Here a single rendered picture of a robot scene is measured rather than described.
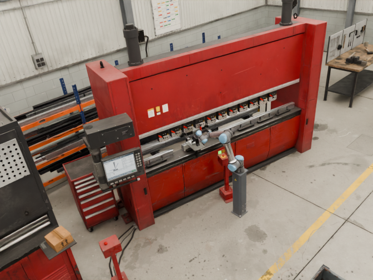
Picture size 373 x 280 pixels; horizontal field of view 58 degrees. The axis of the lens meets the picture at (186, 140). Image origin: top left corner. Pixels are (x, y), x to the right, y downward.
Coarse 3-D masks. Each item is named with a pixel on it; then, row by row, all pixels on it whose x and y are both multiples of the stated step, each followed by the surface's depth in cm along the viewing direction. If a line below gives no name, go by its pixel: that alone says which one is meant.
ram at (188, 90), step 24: (264, 48) 492; (288, 48) 517; (168, 72) 426; (192, 72) 444; (216, 72) 465; (240, 72) 487; (264, 72) 512; (288, 72) 539; (144, 96) 422; (168, 96) 440; (192, 96) 460; (216, 96) 483; (240, 96) 507; (144, 120) 437; (168, 120) 456; (192, 120) 478
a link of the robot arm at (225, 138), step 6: (228, 132) 430; (222, 138) 426; (228, 138) 427; (228, 144) 431; (228, 150) 433; (228, 156) 437; (228, 162) 442; (234, 162) 437; (228, 168) 445; (234, 168) 437
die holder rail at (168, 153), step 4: (164, 152) 481; (168, 152) 481; (172, 152) 486; (152, 156) 475; (156, 156) 474; (164, 156) 481; (168, 156) 485; (144, 160) 469; (148, 160) 469; (152, 160) 472; (156, 160) 476; (144, 164) 469
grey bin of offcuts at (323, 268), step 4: (320, 268) 329; (324, 268) 328; (328, 268) 328; (316, 272) 326; (320, 272) 325; (324, 272) 333; (328, 272) 327; (332, 272) 324; (316, 276) 322; (320, 276) 334; (324, 276) 335; (328, 276) 331; (332, 276) 324; (336, 276) 320
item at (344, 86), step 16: (352, 32) 781; (336, 48) 754; (352, 48) 814; (368, 48) 805; (336, 64) 733; (352, 64) 725; (368, 64) 718; (352, 80) 806; (368, 80) 799; (352, 96) 734
